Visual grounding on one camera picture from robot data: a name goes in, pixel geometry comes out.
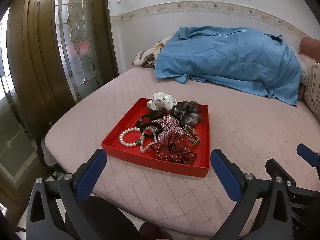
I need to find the brown white patterned blanket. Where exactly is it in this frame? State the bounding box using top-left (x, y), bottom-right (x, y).
top-left (132, 32), bottom-right (176, 69)

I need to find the grey pillow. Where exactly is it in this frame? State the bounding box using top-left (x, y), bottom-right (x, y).
top-left (294, 52), bottom-right (309, 86)

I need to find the white cherry print scrunchie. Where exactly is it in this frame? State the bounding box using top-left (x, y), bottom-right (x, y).
top-left (146, 92), bottom-right (177, 111)

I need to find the black hair tie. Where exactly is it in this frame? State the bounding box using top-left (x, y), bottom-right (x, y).
top-left (141, 121), bottom-right (164, 138)

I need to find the black claw hair clip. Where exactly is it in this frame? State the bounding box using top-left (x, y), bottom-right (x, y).
top-left (135, 107), bottom-right (167, 128)

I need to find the black grey organza scrunchie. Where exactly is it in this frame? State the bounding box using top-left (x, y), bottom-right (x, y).
top-left (170, 101), bottom-right (204, 127)

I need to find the striped floral pillow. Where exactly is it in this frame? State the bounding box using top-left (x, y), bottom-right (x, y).
top-left (304, 62), bottom-right (320, 122)

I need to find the small pale bead bracelet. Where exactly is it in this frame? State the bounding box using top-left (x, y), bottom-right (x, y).
top-left (139, 126), bottom-right (160, 154)

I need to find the dark red dotted scrunchie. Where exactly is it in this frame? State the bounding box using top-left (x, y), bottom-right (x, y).
top-left (151, 132), bottom-right (197, 165)

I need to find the reddish headboard cushion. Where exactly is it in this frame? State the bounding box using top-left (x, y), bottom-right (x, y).
top-left (299, 37), bottom-right (320, 62)

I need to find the red plaid scrunchie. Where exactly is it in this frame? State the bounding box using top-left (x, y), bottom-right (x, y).
top-left (154, 115), bottom-right (184, 142)

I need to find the wooden glass door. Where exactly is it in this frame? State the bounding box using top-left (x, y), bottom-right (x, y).
top-left (1, 0), bottom-right (118, 189)

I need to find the leopard print hair tie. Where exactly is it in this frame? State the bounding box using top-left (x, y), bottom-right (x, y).
top-left (182, 125), bottom-right (201, 146)

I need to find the blue blanket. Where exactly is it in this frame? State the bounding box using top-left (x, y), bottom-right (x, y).
top-left (155, 26), bottom-right (302, 106)

